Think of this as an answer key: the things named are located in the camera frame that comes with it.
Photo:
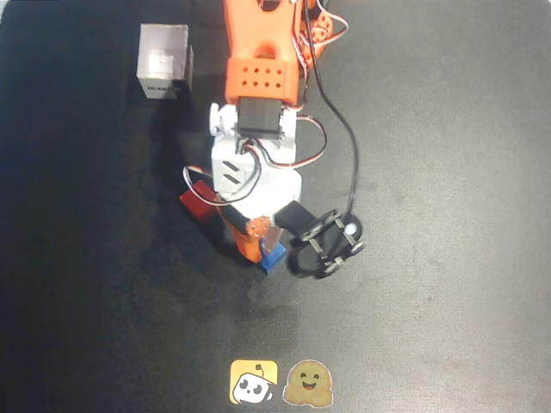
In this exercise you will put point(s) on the blue cube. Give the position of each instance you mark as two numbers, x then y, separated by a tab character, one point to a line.
273	258

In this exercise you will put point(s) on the hugging face emoji sticker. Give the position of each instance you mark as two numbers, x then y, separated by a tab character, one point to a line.
307	383

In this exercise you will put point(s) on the white cardboard box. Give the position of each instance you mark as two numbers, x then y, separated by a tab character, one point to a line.
161	51

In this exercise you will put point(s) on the black desk mat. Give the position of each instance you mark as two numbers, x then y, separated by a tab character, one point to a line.
430	258

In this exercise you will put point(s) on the orange and white robot arm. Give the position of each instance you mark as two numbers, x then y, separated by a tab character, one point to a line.
258	38

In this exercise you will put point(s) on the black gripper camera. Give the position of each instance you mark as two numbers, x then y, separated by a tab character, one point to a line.
320	249

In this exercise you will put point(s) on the red cube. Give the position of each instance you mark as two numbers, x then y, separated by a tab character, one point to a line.
198	202

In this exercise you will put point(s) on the yellow robot face sticker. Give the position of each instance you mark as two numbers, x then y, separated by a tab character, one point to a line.
253	382

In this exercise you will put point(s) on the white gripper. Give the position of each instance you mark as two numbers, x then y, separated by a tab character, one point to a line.
257	226

